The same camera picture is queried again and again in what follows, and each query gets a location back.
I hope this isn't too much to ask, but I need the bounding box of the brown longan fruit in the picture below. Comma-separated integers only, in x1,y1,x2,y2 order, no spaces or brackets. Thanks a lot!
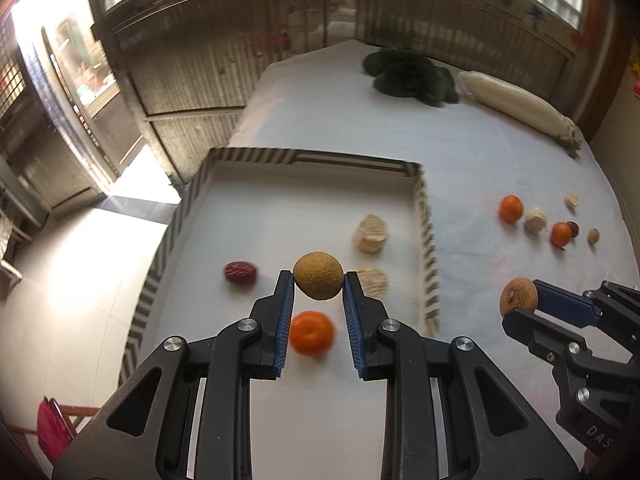
587,229,600,245
499,278,538,316
293,252,344,301

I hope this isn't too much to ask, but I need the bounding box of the red jujube date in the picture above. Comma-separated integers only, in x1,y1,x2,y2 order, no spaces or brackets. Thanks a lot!
566,221,579,238
224,260,258,286

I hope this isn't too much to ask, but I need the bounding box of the orange tangerine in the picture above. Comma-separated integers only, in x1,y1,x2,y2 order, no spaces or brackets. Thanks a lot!
290,311,334,358
550,222,573,248
498,194,524,223

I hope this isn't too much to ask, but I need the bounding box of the right hand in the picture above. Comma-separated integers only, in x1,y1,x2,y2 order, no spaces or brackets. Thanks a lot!
580,450,608,479

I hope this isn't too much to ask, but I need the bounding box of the wooden chair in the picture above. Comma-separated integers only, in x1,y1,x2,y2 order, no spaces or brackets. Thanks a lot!
40,396,100,439

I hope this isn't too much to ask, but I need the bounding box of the red cloth on chair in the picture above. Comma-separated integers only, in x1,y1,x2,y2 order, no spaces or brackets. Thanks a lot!
36,403,73,465

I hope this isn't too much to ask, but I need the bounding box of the small round rice cake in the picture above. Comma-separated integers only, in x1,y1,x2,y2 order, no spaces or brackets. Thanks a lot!
563,193,579,210

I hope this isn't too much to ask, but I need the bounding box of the white wrapped daikon radish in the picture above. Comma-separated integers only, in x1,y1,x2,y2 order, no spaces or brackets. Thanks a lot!
458,70,582,158

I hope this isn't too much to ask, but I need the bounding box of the striped black white tray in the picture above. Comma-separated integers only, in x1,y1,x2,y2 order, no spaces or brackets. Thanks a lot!
118,146,443,386

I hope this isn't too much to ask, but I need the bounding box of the green leafy vegetable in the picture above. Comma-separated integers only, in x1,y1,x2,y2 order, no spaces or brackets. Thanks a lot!
362,49,460,107

